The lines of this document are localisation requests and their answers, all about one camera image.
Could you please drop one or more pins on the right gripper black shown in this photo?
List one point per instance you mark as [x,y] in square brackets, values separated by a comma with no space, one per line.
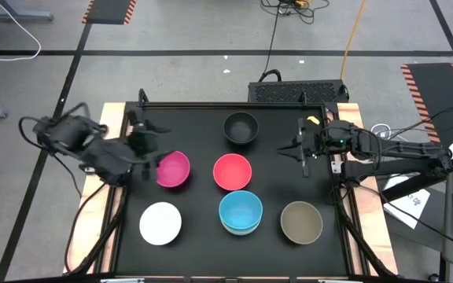
[315,143]

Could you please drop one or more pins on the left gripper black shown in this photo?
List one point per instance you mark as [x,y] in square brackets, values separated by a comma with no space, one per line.
[144,143]

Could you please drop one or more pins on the black bowl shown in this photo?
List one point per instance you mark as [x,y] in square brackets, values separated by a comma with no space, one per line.
[241,127]

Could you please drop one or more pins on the red bowl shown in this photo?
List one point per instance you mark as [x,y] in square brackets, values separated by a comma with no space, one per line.
[232,173]

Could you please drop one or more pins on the olive grey bowl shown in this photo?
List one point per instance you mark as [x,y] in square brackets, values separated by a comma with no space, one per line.
[301,223]

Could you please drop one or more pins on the white bowl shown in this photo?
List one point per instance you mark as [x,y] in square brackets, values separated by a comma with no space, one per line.
[159,223]

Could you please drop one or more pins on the blue bowl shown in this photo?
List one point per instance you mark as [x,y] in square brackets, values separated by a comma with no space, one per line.
[240,210]

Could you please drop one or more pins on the turquoise bowl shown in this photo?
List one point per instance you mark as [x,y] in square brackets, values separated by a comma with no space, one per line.
[241,233]

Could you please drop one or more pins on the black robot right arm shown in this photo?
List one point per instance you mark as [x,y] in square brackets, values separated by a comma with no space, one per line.
[399,153]

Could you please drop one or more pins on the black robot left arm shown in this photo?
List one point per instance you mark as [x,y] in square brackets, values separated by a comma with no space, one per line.
[108,161]

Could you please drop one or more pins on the yellow tape tag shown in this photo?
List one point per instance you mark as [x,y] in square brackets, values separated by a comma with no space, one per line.
[313,120]

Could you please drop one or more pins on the black computer case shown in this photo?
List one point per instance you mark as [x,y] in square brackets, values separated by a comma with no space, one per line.
[297,92]

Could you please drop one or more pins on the light wooden base board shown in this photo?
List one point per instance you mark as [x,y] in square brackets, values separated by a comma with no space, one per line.
[348,111]

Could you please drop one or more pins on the black diagonal beam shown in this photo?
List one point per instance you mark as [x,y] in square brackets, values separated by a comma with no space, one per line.
[403,191]

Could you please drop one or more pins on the white paper sheet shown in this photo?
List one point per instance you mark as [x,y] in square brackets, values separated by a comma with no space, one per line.
[411,204]

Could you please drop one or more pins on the short hazard-striped black mat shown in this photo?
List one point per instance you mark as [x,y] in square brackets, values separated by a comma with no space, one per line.
[108,9]

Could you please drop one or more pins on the long hazard-striped black mat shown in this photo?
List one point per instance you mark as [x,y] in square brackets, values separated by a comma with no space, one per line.
[435,90]

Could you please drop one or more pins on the black aluminium table frame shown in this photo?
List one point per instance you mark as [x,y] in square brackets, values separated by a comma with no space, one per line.
[226,105]

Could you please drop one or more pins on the silver metal bracket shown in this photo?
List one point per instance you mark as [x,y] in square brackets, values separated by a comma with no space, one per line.
[122,280]
[340,281]

